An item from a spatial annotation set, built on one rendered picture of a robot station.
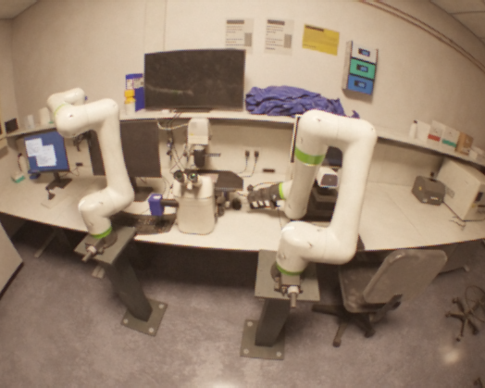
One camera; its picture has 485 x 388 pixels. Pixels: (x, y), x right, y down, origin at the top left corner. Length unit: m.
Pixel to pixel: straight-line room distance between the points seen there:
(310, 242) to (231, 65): 1.18
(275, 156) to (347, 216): 1.10
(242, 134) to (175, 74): 0.67
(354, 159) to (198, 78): 1.13
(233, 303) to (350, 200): 1.27
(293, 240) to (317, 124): 0.38
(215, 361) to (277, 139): 1.66
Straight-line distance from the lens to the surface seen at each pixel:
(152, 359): 1.64
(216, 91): 1.50
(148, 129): 1.28
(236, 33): 1.78
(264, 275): 0.91
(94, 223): 1.05
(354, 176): 0.75
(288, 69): 1.77
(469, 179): 2.36
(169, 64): 1.59
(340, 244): 0.78
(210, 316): 1.70
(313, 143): 0.73
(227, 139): 1.69
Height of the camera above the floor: 1.52
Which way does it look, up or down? 31 degrees down
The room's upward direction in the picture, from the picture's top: 3 degrees clockwise
